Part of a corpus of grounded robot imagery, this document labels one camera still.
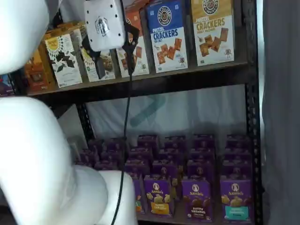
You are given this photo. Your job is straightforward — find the orange yellow snack box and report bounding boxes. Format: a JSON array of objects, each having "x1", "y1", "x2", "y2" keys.
[{"x1": 23, "y1": 43, "x2": 57, "y2": 92}]

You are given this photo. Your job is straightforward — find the grey curtain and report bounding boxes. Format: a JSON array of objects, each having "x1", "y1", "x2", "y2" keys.
[{"x1": 262, "y1": 0, "x2": 300, "y2": 225}]

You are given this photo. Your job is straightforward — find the purple Annie's box green label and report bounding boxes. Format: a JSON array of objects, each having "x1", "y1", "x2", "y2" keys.
[{"x1": 132, "y1": 178, "x2": 145, "y2": 214}]

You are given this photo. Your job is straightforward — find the white backdrop sheet teal logo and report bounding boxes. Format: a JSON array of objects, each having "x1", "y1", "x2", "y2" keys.
[{"x1": 85, "y1": 84, "x2": 248, "y2": 165}]

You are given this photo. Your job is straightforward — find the purple Annie's box yellow label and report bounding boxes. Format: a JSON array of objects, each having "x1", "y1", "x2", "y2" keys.
[{"x1": 143, "y1": 174, "x2": 174, "y2": 218}]

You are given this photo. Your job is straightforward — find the purple Annie's box chocolate bunnies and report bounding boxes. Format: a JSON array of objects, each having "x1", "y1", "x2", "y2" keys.
[{"x1": 181, "y1": 179, "x2": 213, "y2": 222}]

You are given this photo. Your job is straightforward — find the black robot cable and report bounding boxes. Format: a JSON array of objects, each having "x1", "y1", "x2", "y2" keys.
[{"x1": 110, "y1": 0, "x2": 134, "y2": 225}]

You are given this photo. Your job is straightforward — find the Simple Mills almond bar box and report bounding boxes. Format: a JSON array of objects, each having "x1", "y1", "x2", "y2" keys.
[{"x1": 81, "y1": 44, "x2": 117, "y2": 83}]

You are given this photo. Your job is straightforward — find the purple blue snack box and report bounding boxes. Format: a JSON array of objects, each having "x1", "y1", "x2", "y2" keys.
[{"x1": 0, "y1": 75, "x2": 15, "y2": 97}]

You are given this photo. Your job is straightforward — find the purple Annie's snack box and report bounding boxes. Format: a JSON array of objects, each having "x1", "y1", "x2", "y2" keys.
[
  {"x1": 191, "y1": 134, "x2": 216, "y2": 150},
  {"x1": 189, "y1": 147, "x2": 216, "y2": 162},
  {"x1": 105, "y1": 138, "x2": 128, "y2": 152},
  {"x1": 164, "y1": 135, "x2": 186, "y2": 150},
  {"x1": 88, "y1": 139, "x2": 106, "y2": 152},
  {"x1": 79, "y1": 150, "x2": 100, "y2": 166},
  {"x1": 93, "y1": 161, "x2": 122, "y2": 173},
  {"x1": 226, "y1": 134, "x2": 252, "y2": 150},
  {"x1": 137, "y1": 134, "x2": 159, "y2": 148},
  {"x1": 151, "y1": 160, "x2": 179, "y2": 177},
  {"x1": 128, "y1": 146, "x2": 153, "y2": 161},
  {"x1": 100, "y1": 150, "x2": 125, "y2": 164},
  {"x1": 187, "y1": 160, "x2": 215, "y2": 181},
  {"x1": 224, "y1": 147, "x2": 253, "y2": 162},
  {"x1": 125, "y1": 159, "x2": 151, "y2": 180},
  {"x1": 222, "y1": 160, "x2": 253, "y2": 182},
  {"x1": 158, "y1": 148, "x2": 182, "y2": 162}
]

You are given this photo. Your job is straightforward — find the black metal shelf rack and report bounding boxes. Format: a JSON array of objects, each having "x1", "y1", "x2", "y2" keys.
[{"x1": 7, "y1": 0, "x2": 264, "y2": 225}]

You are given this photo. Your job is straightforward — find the orange pretzel crackers box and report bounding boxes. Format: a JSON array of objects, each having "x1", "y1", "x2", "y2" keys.
[
  {"x1": 116, "y1": 3, "x2": 150, "y2": 78},
  {"x1": 123, "y1": 0, "x2": 150, "y2": 12}
]

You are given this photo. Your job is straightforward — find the blue pretzel crackers box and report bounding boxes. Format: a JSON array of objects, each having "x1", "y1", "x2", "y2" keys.
[{"x1": 145, "y1": 0, "x2": 189, "y2": 74}]

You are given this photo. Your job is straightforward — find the yellow pretzel crackers box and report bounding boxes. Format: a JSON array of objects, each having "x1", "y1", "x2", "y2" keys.
[{"x1": 190, "y1": 0, "x2": 235, "y2": 67}]

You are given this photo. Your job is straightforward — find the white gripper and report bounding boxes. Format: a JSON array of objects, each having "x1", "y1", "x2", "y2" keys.
[{"x1": 81, "y1": 0, "x2": 139, "y2": 80}]

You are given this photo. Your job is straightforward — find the purple Annie's box teal label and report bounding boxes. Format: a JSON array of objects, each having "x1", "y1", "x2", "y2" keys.
[{"x1": 220, "y1": 180, "x2": 253, "y2": 223}]

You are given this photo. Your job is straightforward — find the white Sweet Thins box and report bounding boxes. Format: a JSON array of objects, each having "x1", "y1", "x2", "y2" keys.
[
  {"x1": 70, "y1": 21, "x2": 87, "y2": 39},
  {"x1": 56, "y1": 26, "x2": 84, "y2": 49},
  {"x1": 44, "y1": 33, "x2": 83, "y2": 89}
]

